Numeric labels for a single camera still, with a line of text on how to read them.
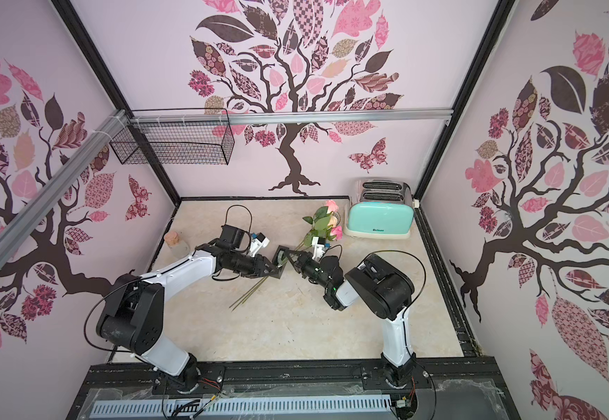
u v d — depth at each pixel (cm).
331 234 92
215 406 70
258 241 83
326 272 72
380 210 97
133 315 46
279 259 92
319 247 85
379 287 52
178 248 96
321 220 89
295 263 81
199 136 95
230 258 72
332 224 92
